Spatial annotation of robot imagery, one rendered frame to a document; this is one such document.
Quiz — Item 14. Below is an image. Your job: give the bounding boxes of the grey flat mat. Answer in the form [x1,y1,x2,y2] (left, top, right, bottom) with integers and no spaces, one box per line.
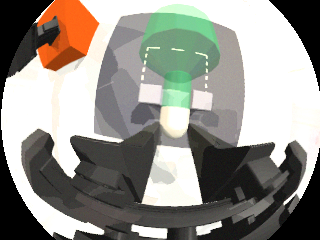
[95,12,245,148]

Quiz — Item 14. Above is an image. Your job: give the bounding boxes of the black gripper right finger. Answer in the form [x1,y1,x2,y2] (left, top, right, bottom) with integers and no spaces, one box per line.
[187,123,276,204]

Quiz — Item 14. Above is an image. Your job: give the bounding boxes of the green glass bottle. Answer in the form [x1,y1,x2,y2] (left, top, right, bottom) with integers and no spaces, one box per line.
[139,4,220,139]

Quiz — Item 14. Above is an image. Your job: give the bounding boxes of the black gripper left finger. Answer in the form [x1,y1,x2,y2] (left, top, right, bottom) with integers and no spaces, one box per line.
[69,121,160,204]

